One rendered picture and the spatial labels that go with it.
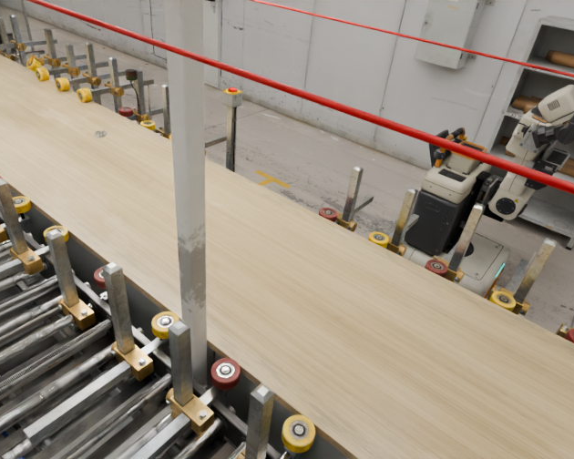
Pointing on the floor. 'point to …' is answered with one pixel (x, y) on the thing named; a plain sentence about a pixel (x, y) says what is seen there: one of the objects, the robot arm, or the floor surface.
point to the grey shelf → (539, 208)
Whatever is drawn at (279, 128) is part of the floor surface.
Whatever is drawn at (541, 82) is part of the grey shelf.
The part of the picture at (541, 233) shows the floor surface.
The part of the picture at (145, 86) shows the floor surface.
